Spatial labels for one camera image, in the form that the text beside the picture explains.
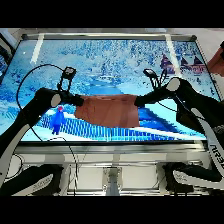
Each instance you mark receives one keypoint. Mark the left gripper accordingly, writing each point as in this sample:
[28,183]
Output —
[72,100]

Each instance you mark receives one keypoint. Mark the orange-brown garment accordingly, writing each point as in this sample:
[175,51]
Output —
[218,63]
[108,111]

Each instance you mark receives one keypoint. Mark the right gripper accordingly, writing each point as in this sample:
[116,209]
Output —
[145,99]

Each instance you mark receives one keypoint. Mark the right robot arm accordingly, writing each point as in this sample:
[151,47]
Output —
[203,116]

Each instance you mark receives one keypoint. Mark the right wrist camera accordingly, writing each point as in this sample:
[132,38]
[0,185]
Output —
[151,75]

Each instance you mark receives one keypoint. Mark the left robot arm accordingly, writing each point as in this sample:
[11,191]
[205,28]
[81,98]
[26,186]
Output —
[20,130]

